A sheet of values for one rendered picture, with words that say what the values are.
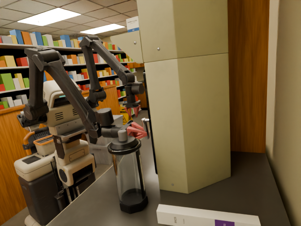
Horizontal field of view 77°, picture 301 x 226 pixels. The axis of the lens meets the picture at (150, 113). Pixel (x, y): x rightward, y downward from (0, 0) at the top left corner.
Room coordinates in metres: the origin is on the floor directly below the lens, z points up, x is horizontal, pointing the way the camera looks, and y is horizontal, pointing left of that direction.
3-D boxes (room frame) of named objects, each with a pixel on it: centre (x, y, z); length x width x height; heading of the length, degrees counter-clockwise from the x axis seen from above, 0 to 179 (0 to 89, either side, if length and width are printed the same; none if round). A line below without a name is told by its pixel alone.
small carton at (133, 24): (0.74, 0.01, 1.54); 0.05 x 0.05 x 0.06; 62
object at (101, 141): (2.97, 0.78, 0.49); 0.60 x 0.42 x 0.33; 156
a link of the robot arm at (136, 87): (1.16, 0.08, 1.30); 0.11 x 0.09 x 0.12; 52
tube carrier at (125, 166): (0.57, 0.10, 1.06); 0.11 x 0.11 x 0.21
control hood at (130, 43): (0.80, -0.01, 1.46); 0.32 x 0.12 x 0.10; 156
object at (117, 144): (0.57, 0.10, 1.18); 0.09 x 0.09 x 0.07
